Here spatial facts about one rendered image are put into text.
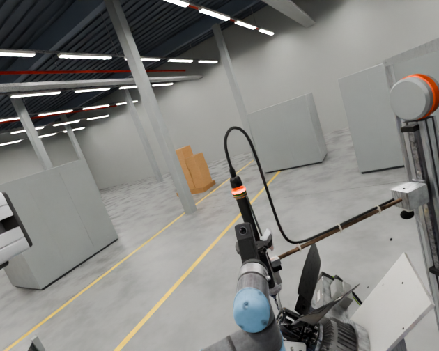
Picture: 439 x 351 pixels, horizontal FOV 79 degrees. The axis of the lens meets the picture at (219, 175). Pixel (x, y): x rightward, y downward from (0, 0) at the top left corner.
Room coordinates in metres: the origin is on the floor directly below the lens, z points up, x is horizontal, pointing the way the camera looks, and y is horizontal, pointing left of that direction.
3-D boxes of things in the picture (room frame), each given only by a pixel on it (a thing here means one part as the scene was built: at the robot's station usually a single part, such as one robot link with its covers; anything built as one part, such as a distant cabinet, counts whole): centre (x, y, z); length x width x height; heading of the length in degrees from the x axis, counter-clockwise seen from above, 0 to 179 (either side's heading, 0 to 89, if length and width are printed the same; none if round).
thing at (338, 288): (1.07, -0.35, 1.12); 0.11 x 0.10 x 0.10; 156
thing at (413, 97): (0.94, -0.75, 1.88); 0.17 x 0.15 x 0.16; 156
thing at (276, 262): (0.80, -0.05, 1.50); 0.09 x 0.07 x 0.10; 101
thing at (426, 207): (0.94, -0.71, 1.48); 0.05 x 0.03 x 0.62; 11
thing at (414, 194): (0.93, -0.66, 1.54); 0.10 x 0.07 x 0.08; 101
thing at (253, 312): (0.53, 0.02, 1.63); 0.11 x 0.08 x 0.09; 166
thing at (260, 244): (0.68, -0.01, 1.62); 0.12 x 0.08 x 0.09; 166
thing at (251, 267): (0.61, 0.00, 1.63); 0.08 x 0.05 x 0.08; 76
